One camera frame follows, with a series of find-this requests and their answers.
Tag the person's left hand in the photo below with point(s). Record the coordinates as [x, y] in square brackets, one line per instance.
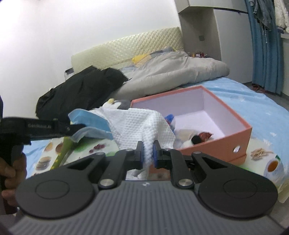
[19, 171]

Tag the hanging denim shirt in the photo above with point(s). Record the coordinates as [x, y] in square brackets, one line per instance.
[266, 13]

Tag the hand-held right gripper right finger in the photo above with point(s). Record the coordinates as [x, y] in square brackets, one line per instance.
[154, 156]

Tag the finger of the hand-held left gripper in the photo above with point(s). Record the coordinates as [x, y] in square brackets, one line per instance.
[70, 130]

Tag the grey white penguin plush toy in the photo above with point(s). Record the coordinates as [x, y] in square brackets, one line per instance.
[123, 104]

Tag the red candy wrapper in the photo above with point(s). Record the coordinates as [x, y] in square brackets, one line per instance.
[205, 135]

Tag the panda plush toy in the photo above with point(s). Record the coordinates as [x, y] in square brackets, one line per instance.
[187, 143]

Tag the cream padded headboard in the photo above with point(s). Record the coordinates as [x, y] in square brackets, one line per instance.
[126, 47]

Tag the light blue bedsheet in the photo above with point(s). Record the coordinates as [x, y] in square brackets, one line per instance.
[248, 101]

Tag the yellow pillow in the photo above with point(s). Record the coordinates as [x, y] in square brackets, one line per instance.
[138, 58]

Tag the grey duvet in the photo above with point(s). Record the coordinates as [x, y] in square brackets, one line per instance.
[171, 72]

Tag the black jacket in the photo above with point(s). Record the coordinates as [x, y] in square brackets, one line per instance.
[83, 90]

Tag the cluster of small bottles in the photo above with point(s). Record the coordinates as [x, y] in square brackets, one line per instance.
[198, 54]

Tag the white paper towel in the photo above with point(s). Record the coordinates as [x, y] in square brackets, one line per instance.
[135, 126]

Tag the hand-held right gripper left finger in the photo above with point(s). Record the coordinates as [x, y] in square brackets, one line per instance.
[140, 156]

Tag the food printed tablecloth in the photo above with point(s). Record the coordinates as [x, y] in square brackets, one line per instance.
[259, 162]

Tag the hanging white jacket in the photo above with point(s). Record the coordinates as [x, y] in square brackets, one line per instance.
[282, 15]

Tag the pink cardboard box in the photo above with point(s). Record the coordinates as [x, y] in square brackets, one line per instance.
[214, 144]

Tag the blue snack packet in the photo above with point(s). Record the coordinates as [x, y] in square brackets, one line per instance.
[169, 118]

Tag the white wardrobe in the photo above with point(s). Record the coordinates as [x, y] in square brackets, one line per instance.
[230, 40]

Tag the blue face mask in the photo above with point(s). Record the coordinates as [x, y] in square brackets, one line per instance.
[90, 119]

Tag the blue curtain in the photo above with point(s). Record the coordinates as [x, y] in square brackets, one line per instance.
[264, 56]

